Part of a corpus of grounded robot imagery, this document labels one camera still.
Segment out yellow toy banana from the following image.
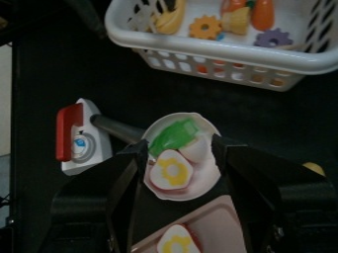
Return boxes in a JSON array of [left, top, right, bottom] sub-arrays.
[[151, 0, 187, 36]]

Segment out green toy vegetable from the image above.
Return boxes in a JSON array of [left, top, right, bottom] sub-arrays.
[[148, 119, 204, 158]]

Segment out white plastic basket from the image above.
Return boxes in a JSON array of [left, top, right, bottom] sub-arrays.
[[103, 0, 338, 93]]

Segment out orange toy carrot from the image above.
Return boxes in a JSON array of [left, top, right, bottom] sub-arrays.
[[250, 0, 277, 32]]

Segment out white toy iron red handle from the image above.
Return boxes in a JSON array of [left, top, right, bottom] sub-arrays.
[[55, 97, 114, 177]]

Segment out orange toy gear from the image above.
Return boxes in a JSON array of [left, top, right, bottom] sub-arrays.
[[187, 14, 223, 42]]

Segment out purple toy gear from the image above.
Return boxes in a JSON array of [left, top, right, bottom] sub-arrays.
[[253, 28, 294, 48]]

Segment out pink toy tray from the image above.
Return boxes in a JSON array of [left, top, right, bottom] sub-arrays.
[[130, 194, 249, 253]]

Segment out toy egg slice yellow yolk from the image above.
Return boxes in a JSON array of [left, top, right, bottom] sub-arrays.
[[156, 223, 203, 253], [150, 148, 194, 191]]

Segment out yellow toy piece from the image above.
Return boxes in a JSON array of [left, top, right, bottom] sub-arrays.
[[302, 161, 327, 177]]

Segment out pink white toy slice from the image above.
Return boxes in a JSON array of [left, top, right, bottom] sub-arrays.
[[176, 136, 214, 165]]

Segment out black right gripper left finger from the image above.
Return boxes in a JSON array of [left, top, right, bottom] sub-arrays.
[[39, 138, 151, 253]]

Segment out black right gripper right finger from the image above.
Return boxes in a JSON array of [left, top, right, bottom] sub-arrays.
[[210, 133, 338, 253]]

